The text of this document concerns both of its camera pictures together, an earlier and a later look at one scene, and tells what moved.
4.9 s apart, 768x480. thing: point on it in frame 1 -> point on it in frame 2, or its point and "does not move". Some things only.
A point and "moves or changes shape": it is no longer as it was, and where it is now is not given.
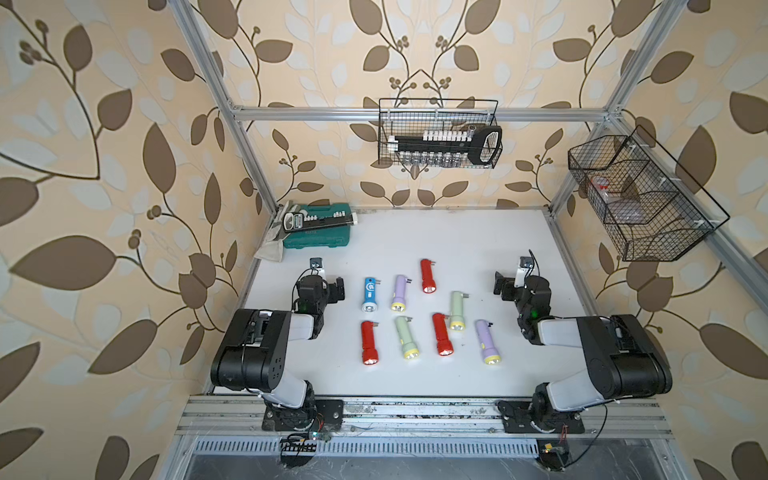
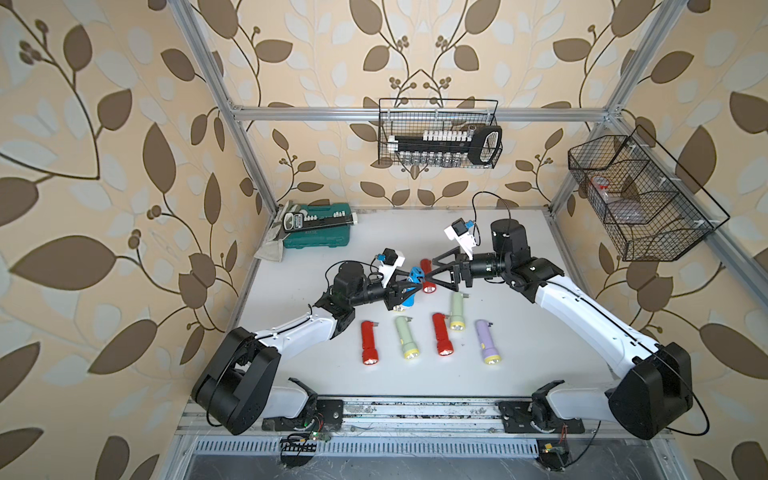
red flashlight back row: (428, 284) does not move
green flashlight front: (410, 348) does not move
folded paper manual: (272, 248) does not move
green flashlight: (457, 318) does not move
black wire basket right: (654, 210) does not move
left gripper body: (328, 296) -> (388, 295)
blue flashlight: (370, 295) moves or changes shape
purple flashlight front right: (490, 353) does not move
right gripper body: (510, 293) -> (465, 266)
